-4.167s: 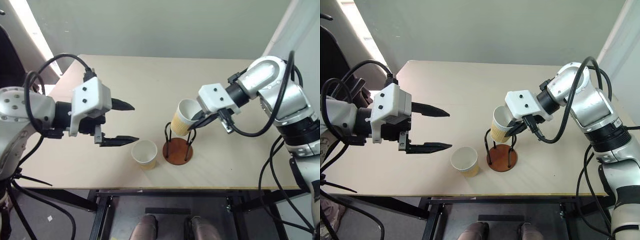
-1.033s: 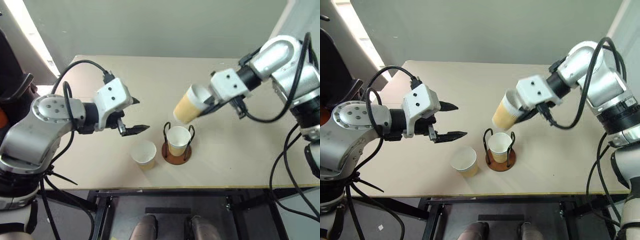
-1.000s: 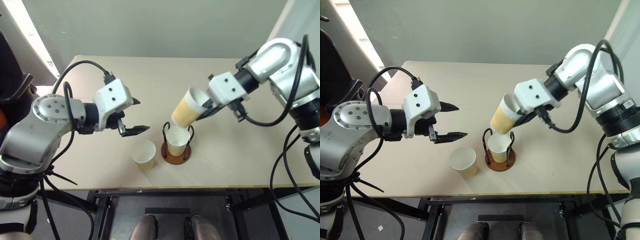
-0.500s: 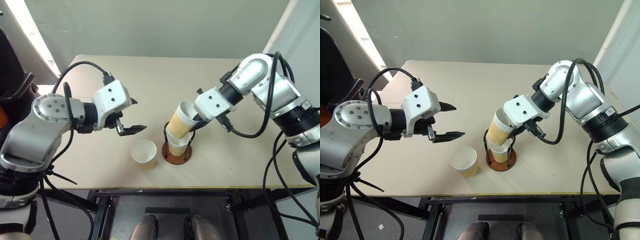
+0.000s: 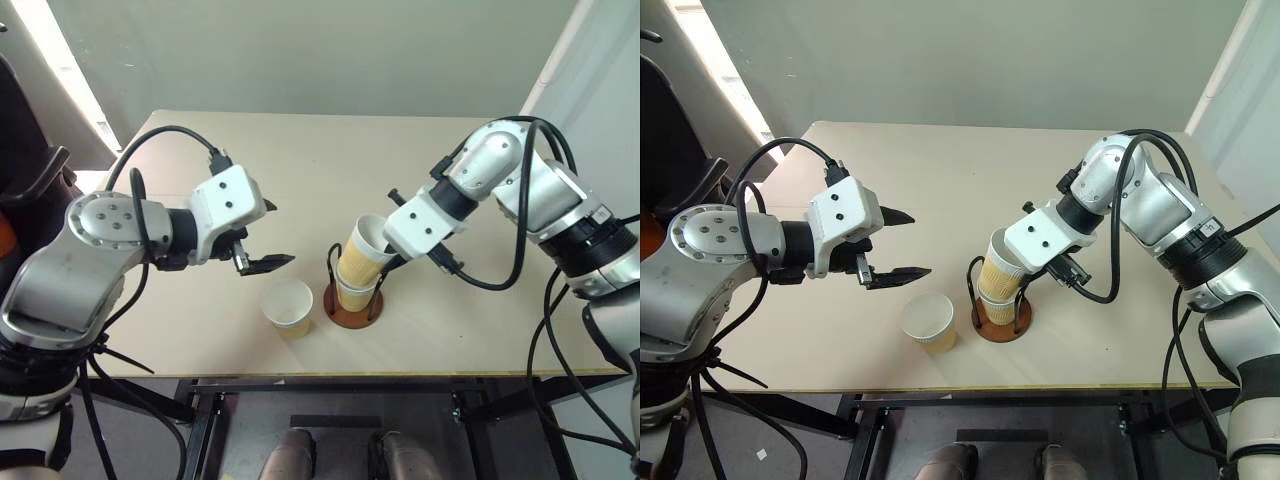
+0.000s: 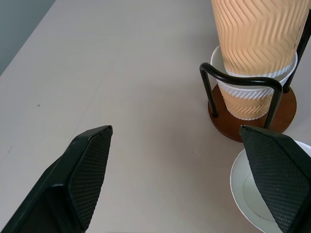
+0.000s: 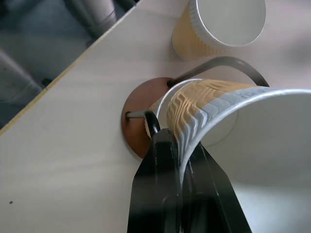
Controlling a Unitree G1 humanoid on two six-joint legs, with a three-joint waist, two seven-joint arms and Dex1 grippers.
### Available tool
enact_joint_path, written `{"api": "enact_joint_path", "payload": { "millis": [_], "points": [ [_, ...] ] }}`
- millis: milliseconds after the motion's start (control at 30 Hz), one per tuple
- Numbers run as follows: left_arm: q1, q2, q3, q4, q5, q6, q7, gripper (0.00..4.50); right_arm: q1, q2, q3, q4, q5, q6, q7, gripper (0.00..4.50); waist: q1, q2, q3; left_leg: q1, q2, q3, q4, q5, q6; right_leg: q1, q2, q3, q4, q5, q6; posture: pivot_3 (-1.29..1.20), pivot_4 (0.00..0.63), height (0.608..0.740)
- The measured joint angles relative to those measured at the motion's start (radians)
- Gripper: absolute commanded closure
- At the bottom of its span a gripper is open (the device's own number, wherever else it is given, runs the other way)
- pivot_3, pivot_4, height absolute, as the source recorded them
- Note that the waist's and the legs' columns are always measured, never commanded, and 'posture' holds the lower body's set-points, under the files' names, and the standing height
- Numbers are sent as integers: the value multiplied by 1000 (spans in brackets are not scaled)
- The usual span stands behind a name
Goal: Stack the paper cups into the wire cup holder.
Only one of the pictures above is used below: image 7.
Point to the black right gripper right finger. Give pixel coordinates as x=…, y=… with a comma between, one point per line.
x=209, y=199

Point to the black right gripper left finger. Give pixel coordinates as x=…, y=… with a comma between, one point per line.
x=155, y=189

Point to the ribbed yellow white paper cup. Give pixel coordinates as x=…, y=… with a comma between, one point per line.
x=262, y=155
x=188, y=36
x=163, y=103

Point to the grey robot leg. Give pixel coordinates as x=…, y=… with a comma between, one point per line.
x=102, y=14

